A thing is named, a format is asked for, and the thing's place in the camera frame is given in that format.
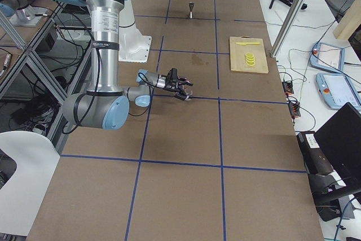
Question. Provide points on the steel measuring jigger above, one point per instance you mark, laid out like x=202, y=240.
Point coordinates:
x=191, y=7

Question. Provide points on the lower teach pendant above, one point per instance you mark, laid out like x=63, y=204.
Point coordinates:
x=337, y=90

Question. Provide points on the clear glass cup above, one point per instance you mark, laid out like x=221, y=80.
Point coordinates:
x=189, y=94

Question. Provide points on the aluminium frame post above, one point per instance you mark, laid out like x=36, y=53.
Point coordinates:
x=285, y=28

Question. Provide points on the wooden plank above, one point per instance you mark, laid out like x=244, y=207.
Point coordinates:
x=349, y=23

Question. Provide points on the black monitor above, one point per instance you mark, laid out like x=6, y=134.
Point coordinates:
x=339, y=139

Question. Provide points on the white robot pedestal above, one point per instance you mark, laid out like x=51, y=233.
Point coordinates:
x=134, y=47

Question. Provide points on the teach pendant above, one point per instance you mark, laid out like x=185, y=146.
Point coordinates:
x=337, y=90
x=327, y=57

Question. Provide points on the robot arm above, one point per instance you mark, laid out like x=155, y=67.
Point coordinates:
x=115, y=38

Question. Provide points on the black box with label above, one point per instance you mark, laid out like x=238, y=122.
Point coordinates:
x=315, y=160

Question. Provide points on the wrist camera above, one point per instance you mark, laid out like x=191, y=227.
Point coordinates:
x=172, y=74

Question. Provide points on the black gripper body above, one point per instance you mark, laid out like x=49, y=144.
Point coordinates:
x=169, y=83

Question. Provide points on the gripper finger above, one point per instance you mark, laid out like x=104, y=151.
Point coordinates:
x=183, y=93
x=179, y=96

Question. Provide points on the yellow plastic knife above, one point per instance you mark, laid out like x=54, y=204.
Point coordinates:
x=247, y=43

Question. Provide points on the upper teach pendant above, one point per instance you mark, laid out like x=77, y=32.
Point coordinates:
x=327, y=57

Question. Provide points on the wooden cutting board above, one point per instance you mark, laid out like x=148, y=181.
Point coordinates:
x=237, y=55

